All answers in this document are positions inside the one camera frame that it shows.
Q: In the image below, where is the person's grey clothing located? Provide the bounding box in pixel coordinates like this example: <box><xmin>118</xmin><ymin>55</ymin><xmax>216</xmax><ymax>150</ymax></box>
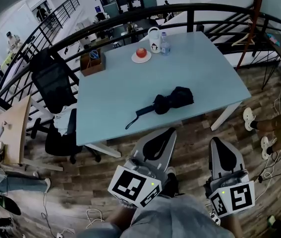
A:
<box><xmin>77</xmin><ymin>194</ymin><xmax>231</xmax><ymax>238</ymax></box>

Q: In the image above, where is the person's black shoe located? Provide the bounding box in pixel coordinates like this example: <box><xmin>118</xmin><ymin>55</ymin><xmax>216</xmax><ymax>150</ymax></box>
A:
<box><xmin>166</xmin><ymin>172</ymin><xmax>180</xmax><ymax>197</ymax></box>

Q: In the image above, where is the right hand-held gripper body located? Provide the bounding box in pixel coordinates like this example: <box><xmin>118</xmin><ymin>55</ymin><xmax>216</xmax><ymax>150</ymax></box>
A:
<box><xmin>206</xmin><ymin>137</ymin><xmax>256</xmax><ymax>218</ymax></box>

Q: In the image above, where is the black umbrella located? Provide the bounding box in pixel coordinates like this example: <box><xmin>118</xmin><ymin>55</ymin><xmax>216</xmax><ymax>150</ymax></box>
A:
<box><xmin>125</xmin><ymin>86</ymin><xmax>195</xmax><ymax>130</ymax></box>

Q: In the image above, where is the white table leg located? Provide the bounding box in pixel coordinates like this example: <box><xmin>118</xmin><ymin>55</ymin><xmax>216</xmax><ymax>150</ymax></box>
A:
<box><xmin>84</xmin><ymin>142</ymin><xmax>122</xmax><ymax>159</ymax></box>
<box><xmin>210</xmin><ymin>101</ymin><xmax>243</xmax><ymax>131</ymax></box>

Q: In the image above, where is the white cable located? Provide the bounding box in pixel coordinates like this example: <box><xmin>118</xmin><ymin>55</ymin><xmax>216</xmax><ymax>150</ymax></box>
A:
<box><xmin>254</xmin><ymin>142</ymin><xmax>281</xmax><ymax>202</ymax></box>
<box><xmin>85</xmin><ymin>208</ymin><xmax>106</xmax><ymax>229</ymax></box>

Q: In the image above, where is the red apple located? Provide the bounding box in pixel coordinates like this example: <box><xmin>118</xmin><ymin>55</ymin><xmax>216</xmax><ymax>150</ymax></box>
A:
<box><xmin>136</xmin><ymin>47</ymin><xmax>148</xmax><ymax>59</ymax></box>

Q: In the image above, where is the wooden clothes hanger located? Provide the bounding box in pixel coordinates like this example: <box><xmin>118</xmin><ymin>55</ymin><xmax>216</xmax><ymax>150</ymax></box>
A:
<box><xmin>231</xmin><ymin>32</ymin><xmax>255</xmax><ymax>47</ymax></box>

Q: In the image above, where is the brown open box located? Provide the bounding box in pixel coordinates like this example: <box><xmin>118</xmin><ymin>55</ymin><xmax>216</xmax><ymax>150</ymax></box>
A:
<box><xmin>79</xmin><ymin>49</ymin><xmax>106</xmax><ymax>77</ymax></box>

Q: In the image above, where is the white bottle with penguin print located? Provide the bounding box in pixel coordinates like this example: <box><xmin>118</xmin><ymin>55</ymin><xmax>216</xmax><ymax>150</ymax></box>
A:
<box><xmin>147</xmin><ymin>26</ymin><xmax>162</xmax><ymax>54</ymax></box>

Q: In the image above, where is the black metal railing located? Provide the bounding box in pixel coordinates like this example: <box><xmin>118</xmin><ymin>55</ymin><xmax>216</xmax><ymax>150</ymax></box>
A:
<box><xmin>0</xmin><ymin>2</ymin><xmax>281</xmax><ymax>120</ymax></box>

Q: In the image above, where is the white round plate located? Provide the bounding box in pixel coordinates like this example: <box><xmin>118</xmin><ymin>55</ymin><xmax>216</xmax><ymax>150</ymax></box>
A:
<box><xmin>131</xmin><ymin>50</ymin><xmax>152</xmax><ymax>64</ymax></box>

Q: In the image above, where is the black office chair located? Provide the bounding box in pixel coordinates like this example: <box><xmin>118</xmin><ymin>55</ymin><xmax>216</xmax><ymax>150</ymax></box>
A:
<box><xmin>29</xmin><ymin>47</ymin><xmax>102</xmax><ymax>165</ymax></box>

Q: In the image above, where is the red-brown metal pole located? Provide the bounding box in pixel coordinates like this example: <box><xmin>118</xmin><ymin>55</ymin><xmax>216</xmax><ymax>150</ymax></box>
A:
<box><xmin>236</xmin><ymin>0</ymin><xmax>264</xmax><ymax>70</ymax></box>

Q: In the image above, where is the person's left forearm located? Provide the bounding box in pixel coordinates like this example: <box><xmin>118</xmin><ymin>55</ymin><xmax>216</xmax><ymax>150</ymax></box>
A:
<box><xmin>107</xmin><ymin>202</ymin><xmax>137</xmax><ymax>231</ymax></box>

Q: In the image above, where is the light wooden table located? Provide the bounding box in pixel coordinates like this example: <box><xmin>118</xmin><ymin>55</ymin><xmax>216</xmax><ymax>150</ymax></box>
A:
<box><xmin>0</xmin><ymin>95</ymin><xmax>64</xmax><ymax>173</ymax></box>

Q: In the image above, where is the clear plastic water bottle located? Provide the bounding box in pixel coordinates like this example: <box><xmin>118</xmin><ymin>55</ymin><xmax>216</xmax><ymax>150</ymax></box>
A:
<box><xmin>160</xmin><ymin>32</ymin><xmax>172</xmax><ymax>57</ymax></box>

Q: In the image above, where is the person's right forearm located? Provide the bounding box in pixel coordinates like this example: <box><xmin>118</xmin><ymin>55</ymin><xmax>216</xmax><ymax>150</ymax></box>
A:
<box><xmin>219</xmin><ymin>213</ymin><xmax>244</xmax><ymax>238</ymax></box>

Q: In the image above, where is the white cloth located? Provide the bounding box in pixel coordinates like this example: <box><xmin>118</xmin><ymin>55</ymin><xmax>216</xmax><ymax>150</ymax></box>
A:
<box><xmin>53</xmin><ymin>105</ymin><xmax>77</xmax><ymax>136</ymax></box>

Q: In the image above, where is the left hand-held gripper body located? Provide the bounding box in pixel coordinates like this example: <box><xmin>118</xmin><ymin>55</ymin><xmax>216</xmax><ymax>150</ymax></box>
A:
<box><xmin>107</xmin><ymin>127</ymin><xmax>177</xmax><ymax>208</ymax></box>

